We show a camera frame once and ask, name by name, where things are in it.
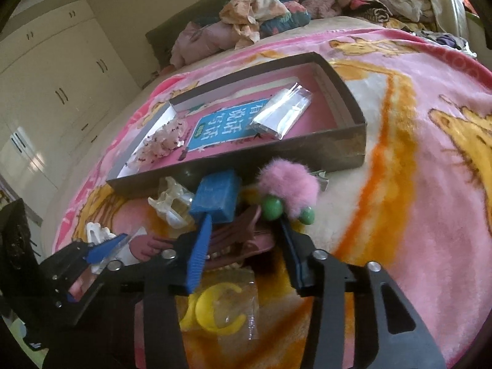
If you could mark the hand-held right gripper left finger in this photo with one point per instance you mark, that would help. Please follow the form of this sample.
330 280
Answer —
198 261

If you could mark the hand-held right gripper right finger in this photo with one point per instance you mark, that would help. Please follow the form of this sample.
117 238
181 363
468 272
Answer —
296 265

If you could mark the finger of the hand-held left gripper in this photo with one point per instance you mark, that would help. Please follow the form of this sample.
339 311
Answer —
102 251
100 282

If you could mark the dusty pink hair claw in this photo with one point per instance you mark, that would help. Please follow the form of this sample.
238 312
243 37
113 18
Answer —
230 238

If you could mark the yellow moon clips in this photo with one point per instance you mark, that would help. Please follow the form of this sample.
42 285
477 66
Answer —
226 307

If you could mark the clear hair claw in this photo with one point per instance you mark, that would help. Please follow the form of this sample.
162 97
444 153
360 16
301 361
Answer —
173 200

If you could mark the blue jewelry box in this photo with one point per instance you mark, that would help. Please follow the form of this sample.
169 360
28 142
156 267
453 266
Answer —
215 196

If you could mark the pink fluffy hair clip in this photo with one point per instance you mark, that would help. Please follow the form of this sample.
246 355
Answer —
288 184

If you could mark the dark cardboard box tray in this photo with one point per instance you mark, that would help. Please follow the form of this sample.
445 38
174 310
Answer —
307 153

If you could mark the pink beaded hair accessory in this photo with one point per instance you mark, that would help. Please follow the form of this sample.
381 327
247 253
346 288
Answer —
165 142

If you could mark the pink printed blanket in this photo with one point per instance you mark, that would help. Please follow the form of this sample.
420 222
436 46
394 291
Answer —
422 200

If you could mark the clear plastic packet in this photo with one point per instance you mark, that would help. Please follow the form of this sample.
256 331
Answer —
280 113

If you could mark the cream wardrobe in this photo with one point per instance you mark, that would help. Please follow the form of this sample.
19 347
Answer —
57 96

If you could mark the pile of clothes and pillows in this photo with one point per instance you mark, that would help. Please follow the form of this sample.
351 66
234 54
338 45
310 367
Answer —
165 36

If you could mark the pale pink quilt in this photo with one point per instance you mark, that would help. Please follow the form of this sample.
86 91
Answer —
207 36

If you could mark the peach patterned cloth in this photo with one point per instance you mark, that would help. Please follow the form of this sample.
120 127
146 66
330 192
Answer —
246 11

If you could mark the pink fuzzy garment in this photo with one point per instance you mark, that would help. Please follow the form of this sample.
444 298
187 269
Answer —
319 5

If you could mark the white bag of clothes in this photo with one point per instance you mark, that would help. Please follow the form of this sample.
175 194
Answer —
446 40

